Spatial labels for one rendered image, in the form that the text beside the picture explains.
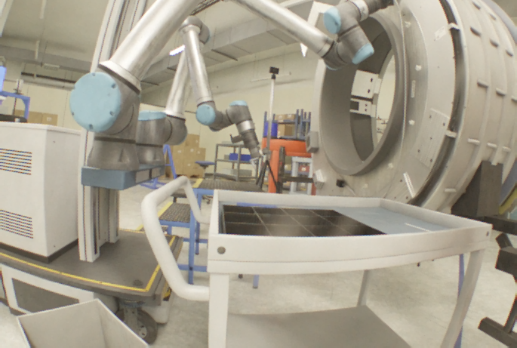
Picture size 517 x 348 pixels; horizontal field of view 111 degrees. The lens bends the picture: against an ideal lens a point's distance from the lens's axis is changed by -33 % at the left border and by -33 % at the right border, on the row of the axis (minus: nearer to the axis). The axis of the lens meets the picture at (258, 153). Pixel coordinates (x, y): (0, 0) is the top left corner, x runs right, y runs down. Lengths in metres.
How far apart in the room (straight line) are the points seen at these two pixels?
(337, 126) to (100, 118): 1.37
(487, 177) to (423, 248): 0.59
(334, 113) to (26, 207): 1.69
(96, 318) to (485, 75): 1.41
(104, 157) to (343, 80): 1.42
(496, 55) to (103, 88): 1.21
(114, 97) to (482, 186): 1.12
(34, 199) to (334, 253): 1.01
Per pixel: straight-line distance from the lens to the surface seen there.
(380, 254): 0.41
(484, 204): 1.02
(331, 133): 1.65
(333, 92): 1.74
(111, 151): 0.88
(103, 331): 0.96
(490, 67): 0.96
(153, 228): 0.34
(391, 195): 1.04
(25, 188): 1.14
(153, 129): 1.33
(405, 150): 1.01
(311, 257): 0.36
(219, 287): 0.36
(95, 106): 0.71
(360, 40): 0.97
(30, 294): 1.20
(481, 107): 0.91
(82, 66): 10.61
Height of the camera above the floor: 0.79
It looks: 1 degrees up
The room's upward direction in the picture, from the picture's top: 5 degrees clockwise
